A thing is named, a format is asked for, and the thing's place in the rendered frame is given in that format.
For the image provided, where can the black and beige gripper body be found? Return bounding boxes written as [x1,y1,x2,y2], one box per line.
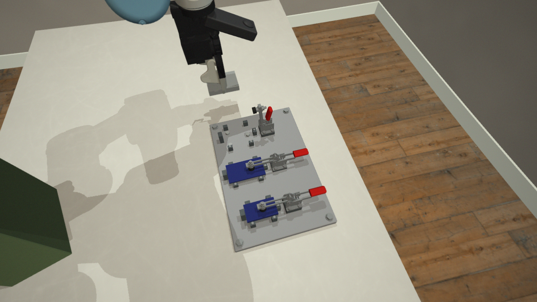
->
[170,0,223,65]

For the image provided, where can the toggle clamp with red handle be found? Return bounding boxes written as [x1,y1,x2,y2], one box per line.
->
[245,148,309,172]
[257,186,326,213]

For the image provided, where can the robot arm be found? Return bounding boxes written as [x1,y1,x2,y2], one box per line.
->
[105,0,257,42]

